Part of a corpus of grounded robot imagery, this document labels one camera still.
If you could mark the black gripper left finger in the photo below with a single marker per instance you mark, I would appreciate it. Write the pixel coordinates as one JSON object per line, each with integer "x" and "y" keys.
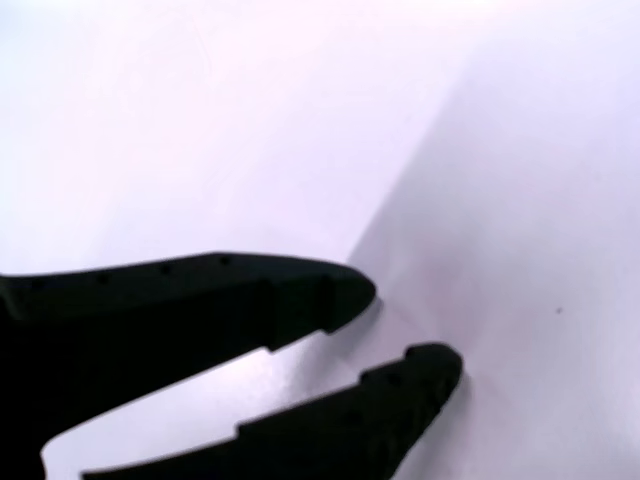
{"x": 150, "y": 320}

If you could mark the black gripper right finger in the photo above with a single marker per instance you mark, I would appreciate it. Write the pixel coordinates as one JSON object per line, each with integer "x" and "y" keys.
{"x": 350, "y": 420}

